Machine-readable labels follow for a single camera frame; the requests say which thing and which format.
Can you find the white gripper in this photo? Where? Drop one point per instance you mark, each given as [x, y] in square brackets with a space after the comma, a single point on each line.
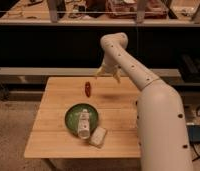
[110, 68]

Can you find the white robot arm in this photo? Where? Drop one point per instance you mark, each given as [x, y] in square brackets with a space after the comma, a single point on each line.
[162, 130]

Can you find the red chili pepper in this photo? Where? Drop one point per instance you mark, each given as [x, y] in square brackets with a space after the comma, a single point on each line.
[88, 89]

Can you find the wooden table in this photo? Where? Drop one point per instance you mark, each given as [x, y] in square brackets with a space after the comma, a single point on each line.
[115, 103]

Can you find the green plate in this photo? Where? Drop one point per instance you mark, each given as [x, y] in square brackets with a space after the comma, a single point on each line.
[72, 117]

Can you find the background workbench shelf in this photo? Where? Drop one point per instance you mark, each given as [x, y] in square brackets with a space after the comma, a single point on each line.
[117, 13]

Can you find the white plastic bottle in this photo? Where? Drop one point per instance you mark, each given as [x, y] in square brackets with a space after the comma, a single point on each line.
[83, 129]

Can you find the beige sponge block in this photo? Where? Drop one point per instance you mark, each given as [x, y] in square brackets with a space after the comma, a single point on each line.
[98, 136]

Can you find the blue black foot pedal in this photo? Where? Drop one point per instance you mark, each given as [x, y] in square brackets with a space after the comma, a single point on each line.
[194, 134]

